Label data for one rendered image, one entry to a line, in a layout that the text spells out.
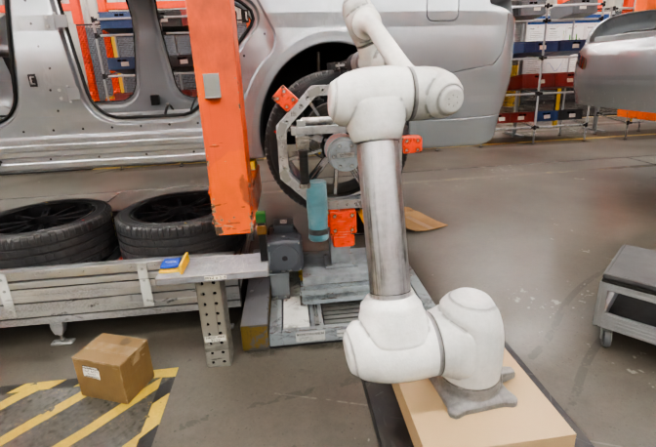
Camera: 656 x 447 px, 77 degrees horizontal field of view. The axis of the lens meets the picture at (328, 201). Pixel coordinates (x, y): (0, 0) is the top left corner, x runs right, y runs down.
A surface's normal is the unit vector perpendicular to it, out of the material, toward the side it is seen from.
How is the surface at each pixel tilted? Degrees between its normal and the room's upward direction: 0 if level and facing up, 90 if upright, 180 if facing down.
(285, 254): 90
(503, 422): 1
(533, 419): 1
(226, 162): 90
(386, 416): 0
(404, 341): 70
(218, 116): 90
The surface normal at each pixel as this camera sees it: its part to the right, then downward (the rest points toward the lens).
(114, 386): -0.26, 0.30
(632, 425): -0.04, -0.95
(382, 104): 0.13, 0.11
